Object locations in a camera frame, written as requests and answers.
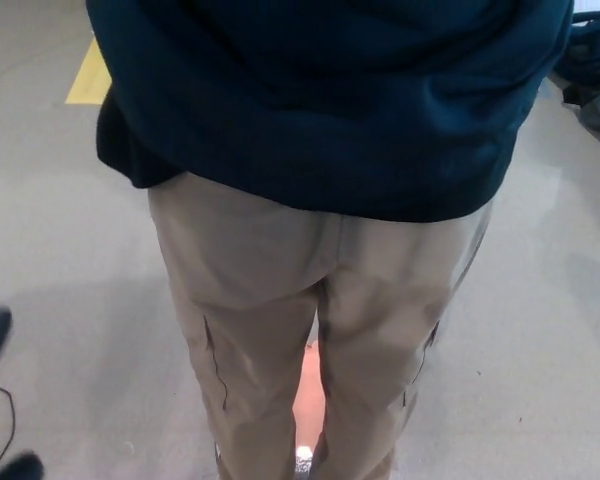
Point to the dark blue coat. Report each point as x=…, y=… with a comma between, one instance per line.
x=330, y=100

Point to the red white right sneaker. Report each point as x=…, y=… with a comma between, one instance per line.
x=305, y=457

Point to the yellow floor tape strip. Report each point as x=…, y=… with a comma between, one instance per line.
x=87, y=80

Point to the orange floor marker sheet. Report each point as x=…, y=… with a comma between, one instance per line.
x=310, y=395

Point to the khaki cargo trousers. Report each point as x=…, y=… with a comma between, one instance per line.
x=260, y=300

